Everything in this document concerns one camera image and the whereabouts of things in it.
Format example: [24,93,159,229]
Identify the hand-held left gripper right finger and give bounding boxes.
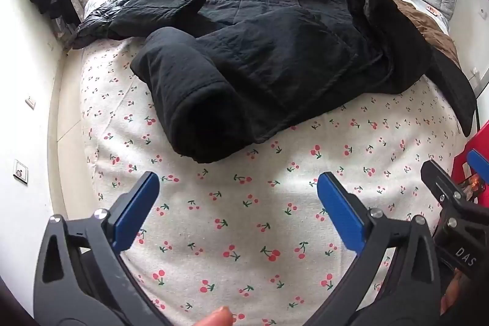
[306,172,444,326]

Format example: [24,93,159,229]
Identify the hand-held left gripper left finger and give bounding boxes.
[34,171,172,326]

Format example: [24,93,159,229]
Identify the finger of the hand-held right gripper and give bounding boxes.
[420,160,470,204]
[467,149,489,193]

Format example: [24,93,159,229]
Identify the black padded coat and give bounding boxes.
[108,0,478,164]

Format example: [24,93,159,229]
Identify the person's right hand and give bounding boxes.
[440,269,470,315]

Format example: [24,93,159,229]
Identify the person's left hand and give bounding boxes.
[199,306,233,326]

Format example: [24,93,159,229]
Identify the red plastic stool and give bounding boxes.
[451,120,489,197]

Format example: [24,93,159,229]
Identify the cherry print bed cover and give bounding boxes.
[78,36,465,326]

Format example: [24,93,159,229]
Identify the brown fleece garment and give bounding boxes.
[384,0,463,69]

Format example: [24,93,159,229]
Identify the black quilted down jacket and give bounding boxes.
[71,0,189,49]

